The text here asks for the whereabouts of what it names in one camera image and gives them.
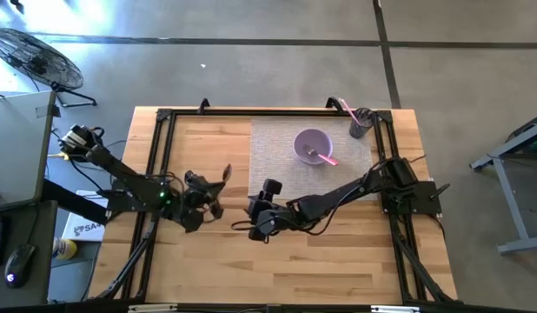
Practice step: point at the white printed cardboard box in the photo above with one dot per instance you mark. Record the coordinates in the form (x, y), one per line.
(86, 228)

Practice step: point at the black aluminium table frame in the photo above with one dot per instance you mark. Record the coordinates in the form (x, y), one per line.
(164, 143)

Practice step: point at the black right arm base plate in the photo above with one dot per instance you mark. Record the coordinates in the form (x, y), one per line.
(427, 204)

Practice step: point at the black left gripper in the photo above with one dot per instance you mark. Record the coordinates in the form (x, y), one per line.
(192, 204)

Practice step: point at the black computer mouse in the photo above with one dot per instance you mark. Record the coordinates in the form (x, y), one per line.
(18, 265)

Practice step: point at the black floor fan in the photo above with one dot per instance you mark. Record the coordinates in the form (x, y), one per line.
(36, 58)

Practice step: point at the lavender plastic bowl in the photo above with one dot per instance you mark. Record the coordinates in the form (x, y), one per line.
(303, 154)

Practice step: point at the pink utensil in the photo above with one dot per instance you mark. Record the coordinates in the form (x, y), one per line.
(349, 111)

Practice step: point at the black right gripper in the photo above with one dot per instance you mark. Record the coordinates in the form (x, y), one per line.
(270, 215)

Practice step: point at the yellow capped bottle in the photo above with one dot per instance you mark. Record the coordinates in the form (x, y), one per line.
(65, 248)

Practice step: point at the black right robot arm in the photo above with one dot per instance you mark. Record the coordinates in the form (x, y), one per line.
(338, 195)

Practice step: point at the grey woven placemat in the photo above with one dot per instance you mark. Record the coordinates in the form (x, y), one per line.
(277, 143)

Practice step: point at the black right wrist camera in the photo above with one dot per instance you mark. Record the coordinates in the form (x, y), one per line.
(273, 187)

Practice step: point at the grey metal table frame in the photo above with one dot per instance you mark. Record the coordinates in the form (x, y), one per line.
(509, 204)

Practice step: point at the yellow power plug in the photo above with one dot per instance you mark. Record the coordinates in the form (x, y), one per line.
(64, 155)

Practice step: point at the dark patterned glass tumbler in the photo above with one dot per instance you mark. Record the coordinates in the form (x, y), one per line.
(363, 126)

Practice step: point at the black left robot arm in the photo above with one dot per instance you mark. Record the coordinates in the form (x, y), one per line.
(129, 180)

